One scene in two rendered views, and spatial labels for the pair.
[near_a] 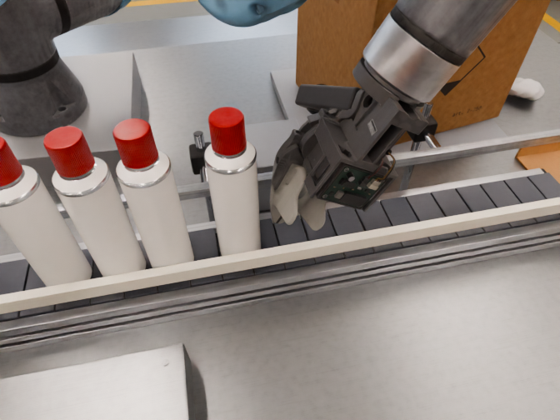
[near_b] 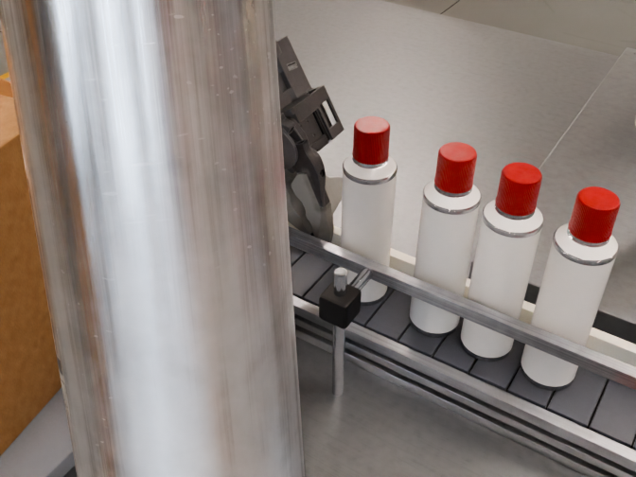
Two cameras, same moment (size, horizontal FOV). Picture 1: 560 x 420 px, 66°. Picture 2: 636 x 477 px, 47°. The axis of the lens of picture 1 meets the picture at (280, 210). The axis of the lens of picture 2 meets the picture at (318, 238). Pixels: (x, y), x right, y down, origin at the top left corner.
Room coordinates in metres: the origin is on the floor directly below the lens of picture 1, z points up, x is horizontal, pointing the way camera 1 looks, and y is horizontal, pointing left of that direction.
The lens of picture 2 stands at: (0.77, 0.42, 1.42)
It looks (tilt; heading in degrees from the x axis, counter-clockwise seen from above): 39 degrees down; 225
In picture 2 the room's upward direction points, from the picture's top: straight up
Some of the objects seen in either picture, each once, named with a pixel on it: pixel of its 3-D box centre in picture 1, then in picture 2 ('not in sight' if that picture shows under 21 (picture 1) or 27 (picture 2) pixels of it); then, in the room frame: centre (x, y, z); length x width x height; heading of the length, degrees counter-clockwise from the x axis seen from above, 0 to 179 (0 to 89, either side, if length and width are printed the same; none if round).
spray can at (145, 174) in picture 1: (156, 207); (445, 242); (0.31, 0.13, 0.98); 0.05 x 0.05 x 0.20
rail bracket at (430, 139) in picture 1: (422, 160); not in sight; (0.46, -0.20, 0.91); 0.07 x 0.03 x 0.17; 12
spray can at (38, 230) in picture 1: (35, 223); (570, 291); (0.28, 0.25, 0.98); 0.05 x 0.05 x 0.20
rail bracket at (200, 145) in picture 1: (209, 192); (349, 322); (0.40, 0.09, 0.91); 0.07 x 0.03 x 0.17; 12
